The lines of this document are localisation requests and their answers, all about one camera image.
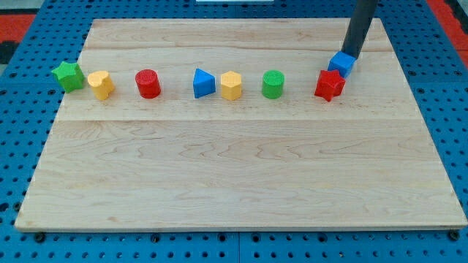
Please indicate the wooden board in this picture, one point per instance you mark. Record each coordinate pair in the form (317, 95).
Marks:
(174, 163)

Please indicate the blue triangle block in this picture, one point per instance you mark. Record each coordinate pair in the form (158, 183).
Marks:
(203, 83)

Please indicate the blue cube block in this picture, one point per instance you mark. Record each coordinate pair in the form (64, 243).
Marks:
(343, 63)

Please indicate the yellow hexagon block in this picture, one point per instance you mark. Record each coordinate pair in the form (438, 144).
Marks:
(231, 85)

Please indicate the green star block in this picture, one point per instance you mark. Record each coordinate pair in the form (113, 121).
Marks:
(69, 76)

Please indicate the yellow heart block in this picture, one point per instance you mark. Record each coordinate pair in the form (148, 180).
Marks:
(101, 84)

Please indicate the red cylinder block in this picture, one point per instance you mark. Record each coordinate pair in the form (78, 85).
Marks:
(148, 83)

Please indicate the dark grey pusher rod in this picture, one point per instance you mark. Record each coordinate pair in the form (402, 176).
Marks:
(358, 27)

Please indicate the red star block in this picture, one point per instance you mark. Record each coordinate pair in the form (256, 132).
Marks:
(329, 84)

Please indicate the green cylinder block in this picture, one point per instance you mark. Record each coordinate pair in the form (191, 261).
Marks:
(273, 83)

